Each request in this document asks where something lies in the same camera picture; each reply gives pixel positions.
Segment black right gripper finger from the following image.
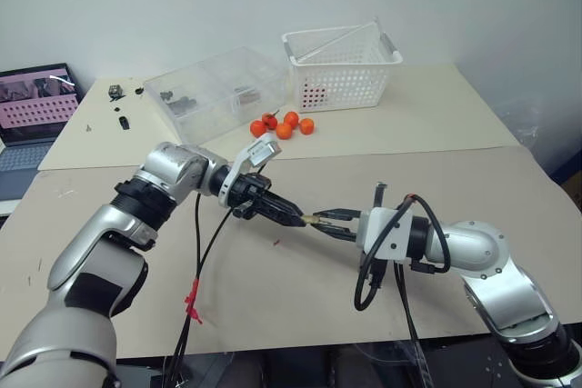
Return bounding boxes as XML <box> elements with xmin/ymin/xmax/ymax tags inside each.
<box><xmin>323</xmin><ymin>222</ymin><xmax>359</xmax><ymax>243</ymax></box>
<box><xmin>317</xmin><ymin>207</ymin><xmax>363</xmax><ymax>221</ymax></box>

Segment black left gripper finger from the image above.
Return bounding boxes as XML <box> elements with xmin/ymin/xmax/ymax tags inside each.
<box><xmin>259</xmin><ymin>191</ymin><xmax>305</xmax><ymax>222</ymax></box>
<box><xmin>252</xmin><ymin>209</ymin><xmax>304</xmax><ymax>228</ymax></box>

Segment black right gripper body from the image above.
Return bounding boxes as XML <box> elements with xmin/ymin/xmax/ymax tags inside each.
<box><xmin>352</xmin><ymin>210</ymin><xmax>366</xmax><ymax>244</ymax></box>

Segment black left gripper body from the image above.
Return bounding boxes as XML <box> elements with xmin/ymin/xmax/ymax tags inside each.
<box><xmin>226</xmin><ymin>173</ymin><xmax>274</xmax><ymax>221</ymax></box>

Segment large beige paper mat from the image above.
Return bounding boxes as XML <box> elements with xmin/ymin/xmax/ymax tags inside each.
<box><xmin>0</xmin><ymin>145</ymin><xmax>582</xmax><ymax>359</ymax></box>

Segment clear plastic storage box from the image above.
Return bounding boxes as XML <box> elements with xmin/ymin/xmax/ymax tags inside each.
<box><xmin>144</xmin><ymin>45</ymin><xmax>289</xmax><ymax>144</ymax></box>

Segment black parts in clear box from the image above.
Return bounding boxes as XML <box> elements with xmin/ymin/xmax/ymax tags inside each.
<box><xmin>159</xmin><ymin>90</ymin><xmax>199</xmax><ymax>114</ymax></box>

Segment white perforated plastic basket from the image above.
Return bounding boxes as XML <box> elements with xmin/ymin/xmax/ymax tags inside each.
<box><xmin>281</xmin><ymin>17</ymin><xmax>405</xmax><ymax>114</ymax></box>

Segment clear acrylic rod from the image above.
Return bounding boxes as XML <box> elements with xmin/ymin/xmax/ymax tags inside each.
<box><xmin>292</xmin><ymin>18</ymin><xmax>382</xmax><ymax>65</ymax></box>

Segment clear plastic bag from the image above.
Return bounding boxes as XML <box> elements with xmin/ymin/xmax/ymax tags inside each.
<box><xmin>497</xmin><ymin>95</ymin><xmax>582</xmax><ymax>169</ymax></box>

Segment laptop with pink screen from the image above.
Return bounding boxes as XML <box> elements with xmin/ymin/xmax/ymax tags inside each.
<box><xmin>0</xmin><ymin>62</ymin><xmax>84</xmax><ymax>217</ymax></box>

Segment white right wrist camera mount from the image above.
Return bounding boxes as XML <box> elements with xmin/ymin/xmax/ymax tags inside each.
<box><xmin>356</xmin><ymin>204</ymin><xmax>413</xmax><ymax>264</ymax></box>

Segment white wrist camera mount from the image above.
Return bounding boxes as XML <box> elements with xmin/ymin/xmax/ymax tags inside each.
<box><xmin>216</xmin><ymin>133</ymin><xmax>282</xmax><ymax>208</ymax></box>
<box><xmin>356</xmin><ymin>204</ymin><xmax>413</xmax><ymax>264</ymax></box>

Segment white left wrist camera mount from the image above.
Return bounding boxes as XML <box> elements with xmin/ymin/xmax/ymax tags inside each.
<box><xmin>216</xmin><ymin>133</ymin><xmax>282</xmax><ymax>208</ymax></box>

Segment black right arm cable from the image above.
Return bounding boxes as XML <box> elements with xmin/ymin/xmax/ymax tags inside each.
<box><xmin>353</xmin><ymin>182</ymin><xmax>452</xmax><ymax>388</ymax></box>

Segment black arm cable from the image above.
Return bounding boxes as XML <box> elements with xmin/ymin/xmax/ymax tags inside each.
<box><xmin>162</xmin><ymin>168</ymin><xmax>270</xmax><ymax>388</ymax></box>
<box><xmin>353</xmin><ymin>182</ymin><xmax>452</xmax><ymax>388</ymax></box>

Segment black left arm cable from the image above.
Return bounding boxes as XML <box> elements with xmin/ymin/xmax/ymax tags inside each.
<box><xmin>162</xmin><ymin>168</ymin><xmax>270</xmax><ymax>388</ymax></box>

